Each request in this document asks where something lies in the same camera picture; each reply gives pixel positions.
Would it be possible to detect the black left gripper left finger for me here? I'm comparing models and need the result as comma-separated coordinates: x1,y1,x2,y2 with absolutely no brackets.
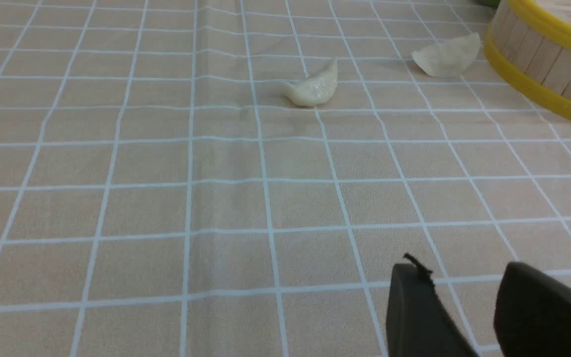
386,253,478,357

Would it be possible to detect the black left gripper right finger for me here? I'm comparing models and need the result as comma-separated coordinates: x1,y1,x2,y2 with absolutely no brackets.
494,262,571,357

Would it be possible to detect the pale white dumpling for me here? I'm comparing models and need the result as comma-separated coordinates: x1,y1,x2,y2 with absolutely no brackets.
277,58,338,108

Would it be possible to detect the bamboo steamer tray yellow rim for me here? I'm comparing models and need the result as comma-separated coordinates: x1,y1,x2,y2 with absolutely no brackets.
484,0,571,120

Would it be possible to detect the beige grid tablecloth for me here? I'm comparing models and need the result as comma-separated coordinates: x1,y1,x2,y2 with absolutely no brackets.
0,0,571,357

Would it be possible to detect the green toy watermelon ball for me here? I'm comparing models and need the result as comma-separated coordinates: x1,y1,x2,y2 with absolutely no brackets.
474,0,501,9

